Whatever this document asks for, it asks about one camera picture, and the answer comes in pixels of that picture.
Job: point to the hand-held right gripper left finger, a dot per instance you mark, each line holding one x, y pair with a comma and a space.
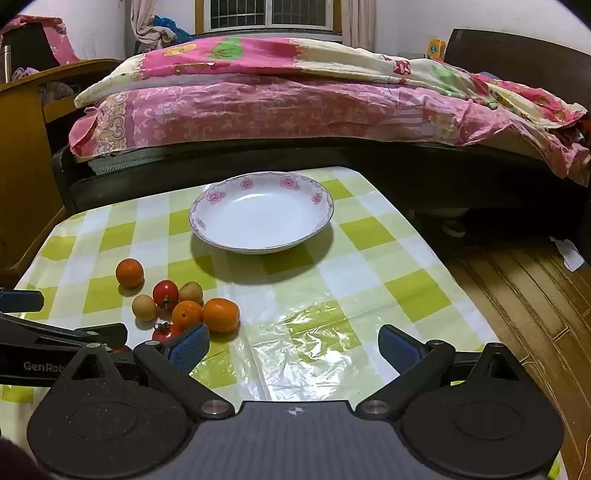
189, 347

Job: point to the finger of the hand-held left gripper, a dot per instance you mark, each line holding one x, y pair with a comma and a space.
69, 334
23, 301

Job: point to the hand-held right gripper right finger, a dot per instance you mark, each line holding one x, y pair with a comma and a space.
398, 347

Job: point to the red tomato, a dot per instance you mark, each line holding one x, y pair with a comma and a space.
165, 294
166, 333

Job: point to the orange mandarin with stem dot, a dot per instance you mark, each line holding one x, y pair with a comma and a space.
187, 314

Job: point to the large smooth orange mandarin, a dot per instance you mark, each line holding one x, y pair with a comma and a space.
222, 314

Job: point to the beige longan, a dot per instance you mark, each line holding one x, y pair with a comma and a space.
190, 292
143, 308

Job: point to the small orange mandarin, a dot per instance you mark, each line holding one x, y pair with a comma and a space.
129, 273

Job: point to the white floral-rimmed plate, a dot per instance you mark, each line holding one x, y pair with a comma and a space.
261, 217

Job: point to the yellow checked tablecloth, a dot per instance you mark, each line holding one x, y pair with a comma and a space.
323, 300

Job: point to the wooden cabinet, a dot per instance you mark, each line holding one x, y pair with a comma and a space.
23, 161

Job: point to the white paper scrap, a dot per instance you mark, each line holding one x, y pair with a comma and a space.
569, 253

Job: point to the metal thermos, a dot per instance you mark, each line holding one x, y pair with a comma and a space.
5, 64

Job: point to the bed with pink bedding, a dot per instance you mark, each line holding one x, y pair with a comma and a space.
277, 110

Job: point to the pink patterned cloth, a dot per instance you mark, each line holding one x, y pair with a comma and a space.
55, 41

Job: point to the pink cartoon quilt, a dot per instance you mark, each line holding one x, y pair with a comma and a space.
258, 55

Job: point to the yellow box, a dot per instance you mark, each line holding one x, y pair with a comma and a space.
436, 49

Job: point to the beige curtain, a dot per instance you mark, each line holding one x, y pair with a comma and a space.
143, 23
359, 21

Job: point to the blue cloth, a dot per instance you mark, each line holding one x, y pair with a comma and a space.
168, 28

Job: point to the dark wooden headboard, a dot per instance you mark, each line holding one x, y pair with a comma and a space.
508, 55

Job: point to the barred window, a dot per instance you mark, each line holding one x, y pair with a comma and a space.
272, 14

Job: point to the dark bed frame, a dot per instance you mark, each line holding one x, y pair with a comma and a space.
277, 170

